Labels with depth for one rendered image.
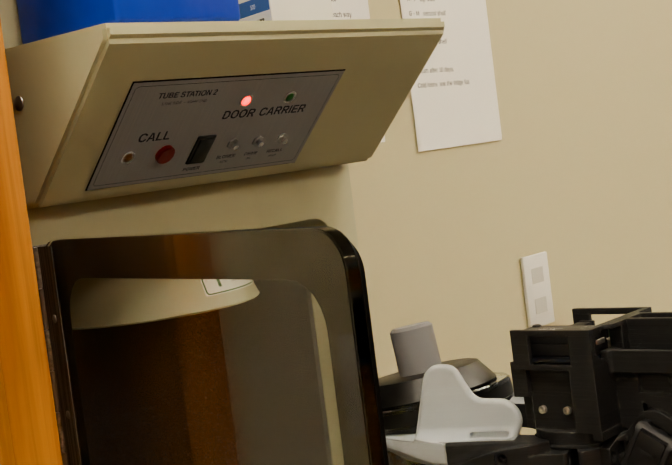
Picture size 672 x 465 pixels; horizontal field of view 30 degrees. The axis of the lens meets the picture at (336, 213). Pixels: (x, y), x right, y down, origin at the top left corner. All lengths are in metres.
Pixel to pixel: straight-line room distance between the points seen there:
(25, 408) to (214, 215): 0.27
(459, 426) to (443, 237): 1.09
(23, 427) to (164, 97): 0.22
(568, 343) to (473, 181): 1.20
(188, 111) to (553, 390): 0.29
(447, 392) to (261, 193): 0.28
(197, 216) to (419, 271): 0.90
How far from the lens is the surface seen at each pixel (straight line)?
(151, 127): 0.80
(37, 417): 0.71
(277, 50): 0.83
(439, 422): 0.74
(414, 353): 0.80
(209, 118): 0.83
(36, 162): 0.79
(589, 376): 0.70
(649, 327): 0.71
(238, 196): 0.93
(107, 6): 0.75
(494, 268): 1.92
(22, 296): 0.71
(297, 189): 0.98
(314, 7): 0.89
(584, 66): 2.19
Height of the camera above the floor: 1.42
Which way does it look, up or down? 3 degrees down
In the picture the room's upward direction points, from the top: 7 degrees counter-clockwise
